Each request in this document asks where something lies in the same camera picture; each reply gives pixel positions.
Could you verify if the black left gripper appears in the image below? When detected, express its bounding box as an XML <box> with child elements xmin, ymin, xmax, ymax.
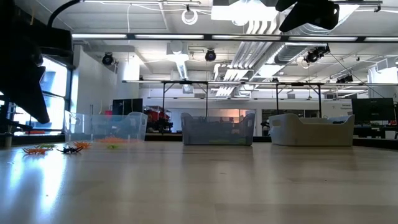
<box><xmin>0</xmin><ymin>0</ymin><xmax>75</xmax><ymax>124</ymax></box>

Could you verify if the black stage light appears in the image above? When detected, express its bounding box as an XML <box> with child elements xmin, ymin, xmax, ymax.
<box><xmin>303</xmin><ymin>45</ymin><xmax>331</xmax><ymax>65</ymax></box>
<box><xmin>335</xmin><ymin>74</ymin><xmax>354</xmax><ymax>84</ymax></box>

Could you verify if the black plastic spider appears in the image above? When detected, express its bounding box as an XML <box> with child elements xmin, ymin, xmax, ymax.
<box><xmin>56</xmin><ymin>146</ymin><xmax>84</xmax><ymax>154</ymax></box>

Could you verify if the clear plastic bin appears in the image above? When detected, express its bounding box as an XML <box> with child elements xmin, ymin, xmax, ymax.
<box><xmin>64</xmin><ymin>111</ymin><xmax>149</xmax><ymax>143</ymax></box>

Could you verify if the black cabinet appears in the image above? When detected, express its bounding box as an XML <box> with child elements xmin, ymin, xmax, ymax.
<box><xmin>112</xmin><ymin>98</ymin><xmax>144</xmax><ymax>116</ymax></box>

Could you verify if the black computer monitor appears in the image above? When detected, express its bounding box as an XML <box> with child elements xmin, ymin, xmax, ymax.
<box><xmin>351</xmin><ymin>97</ymin><xmax>396</xmax><ymax>122</ymax></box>

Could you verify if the white plastic bin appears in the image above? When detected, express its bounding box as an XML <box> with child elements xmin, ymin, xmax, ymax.
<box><xmin>269</xmin><ymin>113</ymin><xmax>355</xmax><ymax>147</ymax></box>

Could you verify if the rig light bar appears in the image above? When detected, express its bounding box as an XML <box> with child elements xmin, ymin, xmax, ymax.
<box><xmin>71</xmin><ymin>32</ymin><xmax>398</xmax><ymax>44</ymax></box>

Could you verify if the grey translucent plastic bin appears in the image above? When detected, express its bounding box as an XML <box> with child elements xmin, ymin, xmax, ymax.
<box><xmin>181</xmin><ymin>111</ymin><xmax>256</xmax><ymax>146</ymax></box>

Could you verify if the round silver air duct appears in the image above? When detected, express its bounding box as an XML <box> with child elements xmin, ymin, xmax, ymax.
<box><xmin>273</xmin><ymin>18</ymin><xmax>349</xmax><ymax>63</ymax></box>

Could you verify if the black window frame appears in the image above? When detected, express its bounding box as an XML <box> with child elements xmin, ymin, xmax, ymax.
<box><xmin>40</xmin><ymin>57</ymin><xmax>74</xmax><ymax>138</ymax></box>

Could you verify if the coiled white cable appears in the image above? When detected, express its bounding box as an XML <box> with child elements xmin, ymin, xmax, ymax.
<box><xmin>181</xmin><ymin>8</ymin><xmax>199</xmax><ymax>26</ymax></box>

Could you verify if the black aluminium table frame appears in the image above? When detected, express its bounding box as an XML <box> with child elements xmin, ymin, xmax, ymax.
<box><xmin>12</xmin><ymin>133</ymin><xmax>398</xmax><ymax>147</ymax></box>

